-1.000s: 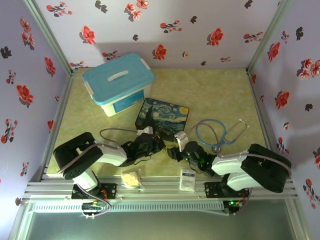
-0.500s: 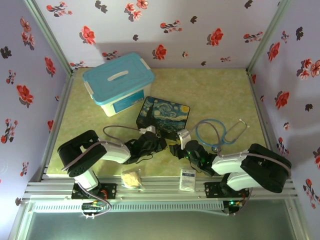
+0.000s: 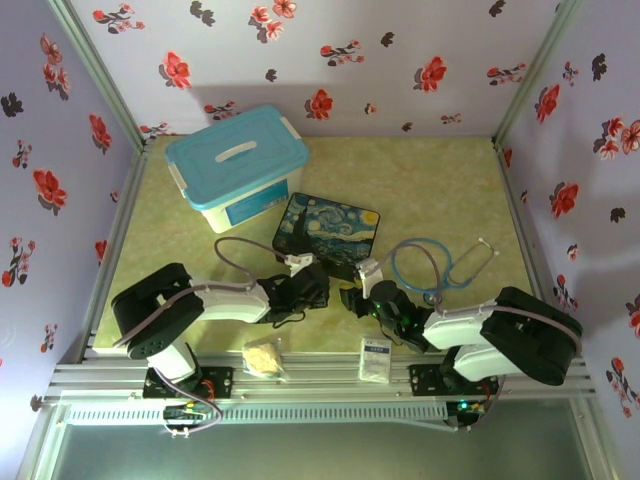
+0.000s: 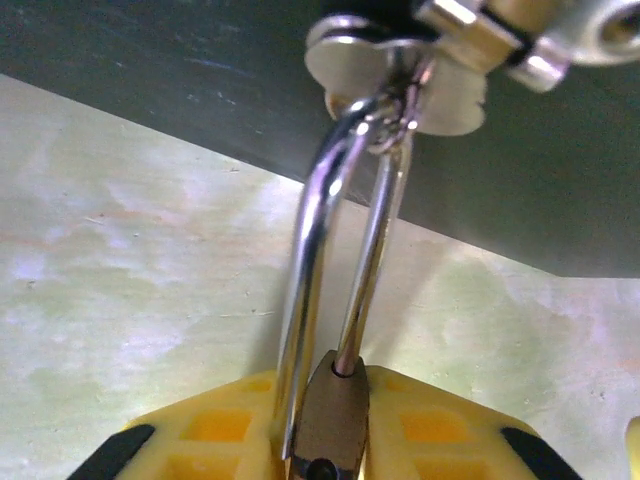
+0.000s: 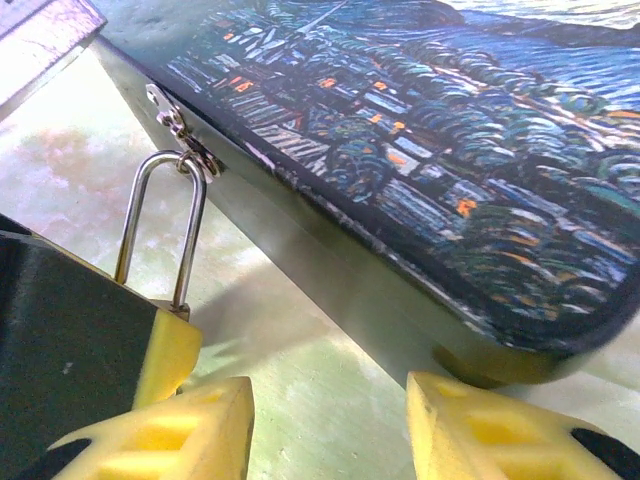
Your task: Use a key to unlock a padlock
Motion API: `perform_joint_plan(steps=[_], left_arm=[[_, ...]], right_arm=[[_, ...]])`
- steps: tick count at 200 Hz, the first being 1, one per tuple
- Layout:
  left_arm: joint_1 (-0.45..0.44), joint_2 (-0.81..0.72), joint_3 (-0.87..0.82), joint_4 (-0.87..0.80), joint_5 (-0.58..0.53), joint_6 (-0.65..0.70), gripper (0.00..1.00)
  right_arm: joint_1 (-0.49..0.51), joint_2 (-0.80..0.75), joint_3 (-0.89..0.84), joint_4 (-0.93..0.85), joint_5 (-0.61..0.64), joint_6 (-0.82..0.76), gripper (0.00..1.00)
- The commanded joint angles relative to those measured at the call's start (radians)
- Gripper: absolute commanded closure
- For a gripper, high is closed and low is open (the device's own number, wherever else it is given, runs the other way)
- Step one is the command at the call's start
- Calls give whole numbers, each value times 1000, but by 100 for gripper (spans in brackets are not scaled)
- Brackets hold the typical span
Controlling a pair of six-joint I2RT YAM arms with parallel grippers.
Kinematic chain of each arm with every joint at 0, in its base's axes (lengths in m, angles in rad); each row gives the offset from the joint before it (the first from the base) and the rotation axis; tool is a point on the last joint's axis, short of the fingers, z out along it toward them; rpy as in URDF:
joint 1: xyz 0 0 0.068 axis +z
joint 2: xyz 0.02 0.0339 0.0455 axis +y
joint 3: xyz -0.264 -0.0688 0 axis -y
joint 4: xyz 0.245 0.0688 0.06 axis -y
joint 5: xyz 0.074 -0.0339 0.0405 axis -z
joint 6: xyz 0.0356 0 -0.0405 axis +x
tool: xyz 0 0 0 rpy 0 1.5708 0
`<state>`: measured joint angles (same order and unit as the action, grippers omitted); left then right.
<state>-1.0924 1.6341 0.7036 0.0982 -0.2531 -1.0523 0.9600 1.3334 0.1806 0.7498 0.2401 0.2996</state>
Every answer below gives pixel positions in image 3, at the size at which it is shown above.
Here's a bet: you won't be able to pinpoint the white slotted cable duct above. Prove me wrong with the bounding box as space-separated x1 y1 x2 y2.
66 401 447 427

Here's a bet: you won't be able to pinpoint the green circuit board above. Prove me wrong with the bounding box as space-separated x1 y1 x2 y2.
163 403 210 422
447 398 489 432

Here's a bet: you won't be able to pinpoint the aluminium frame cross rails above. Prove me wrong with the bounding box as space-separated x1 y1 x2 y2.
43 349 599 406

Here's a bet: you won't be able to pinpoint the clear bag of beige contents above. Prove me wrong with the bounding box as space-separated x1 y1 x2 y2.
241 337 290 383

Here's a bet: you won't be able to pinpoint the grey metal panel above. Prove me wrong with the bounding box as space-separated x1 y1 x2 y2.
29 399 611 480

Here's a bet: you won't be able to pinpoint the blue stethoscope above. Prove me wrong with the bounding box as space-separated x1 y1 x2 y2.
389 236 501 307

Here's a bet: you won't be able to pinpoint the aluminium frame corner post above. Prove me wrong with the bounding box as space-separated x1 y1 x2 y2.
47 0 154 151
491 0 587 146

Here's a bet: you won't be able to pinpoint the white paper packet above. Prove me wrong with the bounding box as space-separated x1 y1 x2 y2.
358 336 393 385

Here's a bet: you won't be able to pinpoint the starry night print box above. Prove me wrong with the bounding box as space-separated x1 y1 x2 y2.
271 191 382 282

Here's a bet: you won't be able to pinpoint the blue lidded plastic storage bin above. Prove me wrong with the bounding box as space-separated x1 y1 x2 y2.
164 103 312 235

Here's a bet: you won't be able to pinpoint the aluminium frame side rail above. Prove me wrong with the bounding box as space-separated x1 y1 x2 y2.
79 144 151 361
492 142 561 361

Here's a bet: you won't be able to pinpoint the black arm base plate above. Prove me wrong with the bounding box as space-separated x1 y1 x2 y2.
143 366 235 400
408 363 501 397

